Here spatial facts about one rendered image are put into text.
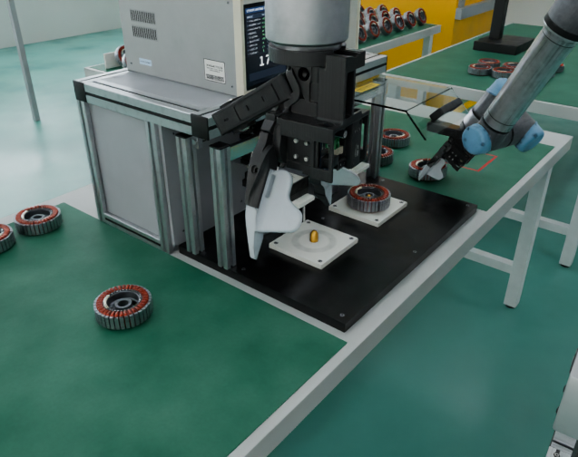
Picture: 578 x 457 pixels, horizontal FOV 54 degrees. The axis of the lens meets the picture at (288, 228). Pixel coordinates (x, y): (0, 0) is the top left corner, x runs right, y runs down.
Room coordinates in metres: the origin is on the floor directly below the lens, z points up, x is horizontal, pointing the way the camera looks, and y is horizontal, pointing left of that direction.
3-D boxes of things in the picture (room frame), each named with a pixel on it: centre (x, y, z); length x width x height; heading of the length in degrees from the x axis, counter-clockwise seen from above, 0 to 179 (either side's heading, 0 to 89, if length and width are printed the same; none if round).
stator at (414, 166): (1.58, -0.42, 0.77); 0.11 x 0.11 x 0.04
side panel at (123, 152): (1.23, 0.38, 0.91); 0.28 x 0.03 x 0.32; 51
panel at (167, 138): (1.40, 0.06, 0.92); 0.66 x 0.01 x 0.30; 141
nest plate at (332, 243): (1.14, -0.06, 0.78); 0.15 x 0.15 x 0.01; 51
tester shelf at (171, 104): (1.44, 0.12, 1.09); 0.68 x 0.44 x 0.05; 141
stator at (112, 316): (0.91, 0.33, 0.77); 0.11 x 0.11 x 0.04
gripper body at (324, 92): (0.53, -0.02, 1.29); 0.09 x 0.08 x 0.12; 56
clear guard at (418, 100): (1.40, -0.26, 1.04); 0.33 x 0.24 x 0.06; 51
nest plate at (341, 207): (1.33, -0.21, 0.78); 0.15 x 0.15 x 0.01; 51
